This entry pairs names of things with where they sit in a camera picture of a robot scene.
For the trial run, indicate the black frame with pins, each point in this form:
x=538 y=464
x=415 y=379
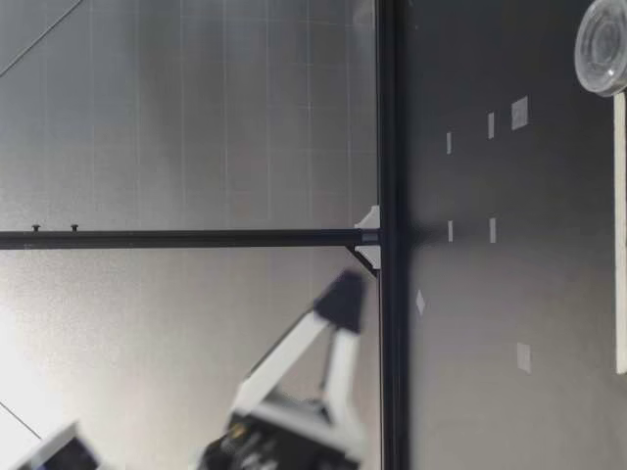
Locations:
x=392 y=147

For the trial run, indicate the small clear plastic cup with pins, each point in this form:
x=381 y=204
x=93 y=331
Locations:
x=600 y=44

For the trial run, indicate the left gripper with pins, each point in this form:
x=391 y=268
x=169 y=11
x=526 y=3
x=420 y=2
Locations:
x=274 y=445

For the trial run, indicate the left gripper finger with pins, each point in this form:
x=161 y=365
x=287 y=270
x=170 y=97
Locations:
x=343 y=303

